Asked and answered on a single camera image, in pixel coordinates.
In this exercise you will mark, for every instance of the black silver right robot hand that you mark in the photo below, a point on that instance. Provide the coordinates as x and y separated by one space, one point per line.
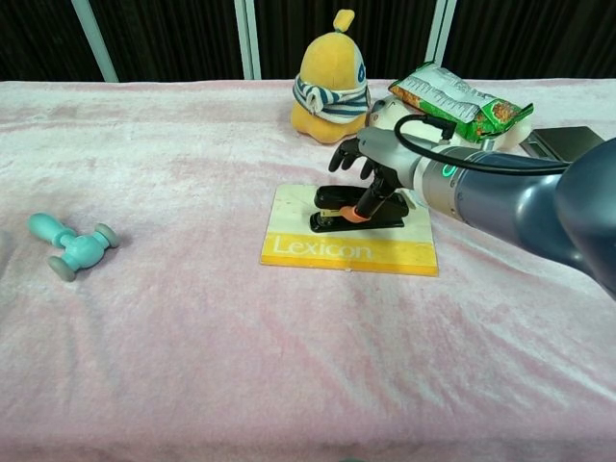
385 154

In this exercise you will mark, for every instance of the black stapler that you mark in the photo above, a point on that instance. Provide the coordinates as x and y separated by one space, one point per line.
332 196

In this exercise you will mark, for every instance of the blue grey right robot arm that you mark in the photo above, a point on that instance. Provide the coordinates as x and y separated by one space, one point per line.
520 197

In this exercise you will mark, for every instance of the yellow white Lexicon book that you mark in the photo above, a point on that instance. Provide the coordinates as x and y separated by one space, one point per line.
346 250

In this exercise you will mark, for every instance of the white seal plush toy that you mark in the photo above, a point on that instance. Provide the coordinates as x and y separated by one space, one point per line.
382 113

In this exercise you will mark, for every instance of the green snack bag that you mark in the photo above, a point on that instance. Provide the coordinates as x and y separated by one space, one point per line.
457 103

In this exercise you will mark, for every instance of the yellow plush toy striped scarf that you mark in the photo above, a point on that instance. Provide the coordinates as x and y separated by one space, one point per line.
332 72

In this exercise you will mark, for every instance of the silver digital scale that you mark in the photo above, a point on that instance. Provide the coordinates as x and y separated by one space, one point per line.
563 142

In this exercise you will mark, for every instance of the black curtain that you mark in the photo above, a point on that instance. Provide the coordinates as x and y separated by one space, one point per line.
178 33

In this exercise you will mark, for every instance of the pink fleece table cloth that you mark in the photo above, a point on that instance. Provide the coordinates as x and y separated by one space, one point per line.
192 346

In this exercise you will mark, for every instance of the teal toy hammer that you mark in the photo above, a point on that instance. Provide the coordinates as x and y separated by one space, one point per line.
72 248

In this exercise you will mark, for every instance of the white frame post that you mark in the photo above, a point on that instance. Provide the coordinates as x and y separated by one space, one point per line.
440 33
96 41
249 38

